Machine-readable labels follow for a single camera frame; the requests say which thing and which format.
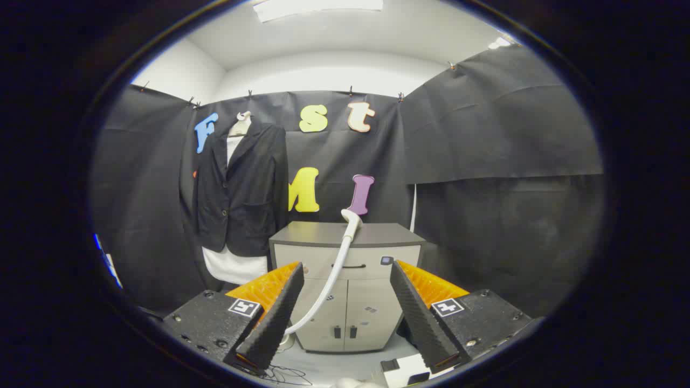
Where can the white flat box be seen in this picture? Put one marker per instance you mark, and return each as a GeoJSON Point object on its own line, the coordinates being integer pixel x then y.
{"type": "Point", "coordinates": [409, 369]}

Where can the grey cabinet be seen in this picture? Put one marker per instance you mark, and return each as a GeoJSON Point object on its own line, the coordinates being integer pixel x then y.
{"type": "Point", "coordinates": [323, 234]}

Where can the white garment steamer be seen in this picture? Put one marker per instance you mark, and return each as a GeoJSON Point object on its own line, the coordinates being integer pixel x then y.
{"type": "Point", "coordinates": [353, 220]}

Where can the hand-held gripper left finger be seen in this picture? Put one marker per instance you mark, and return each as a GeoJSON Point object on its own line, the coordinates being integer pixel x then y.
{"type": "Point", "coordinates": [275, 323]}

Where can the black suit jacket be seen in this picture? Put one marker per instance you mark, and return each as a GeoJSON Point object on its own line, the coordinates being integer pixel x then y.
{"type": "Point", "coordinates": [248, 188]}

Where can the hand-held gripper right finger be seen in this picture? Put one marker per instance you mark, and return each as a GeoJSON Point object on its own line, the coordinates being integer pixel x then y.
{"type": "Point", "coordinates": [418, 318]}

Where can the black backdrop cloth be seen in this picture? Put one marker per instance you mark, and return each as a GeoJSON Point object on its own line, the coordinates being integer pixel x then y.
{"type": "Point", "coordinates": [485, 134]}

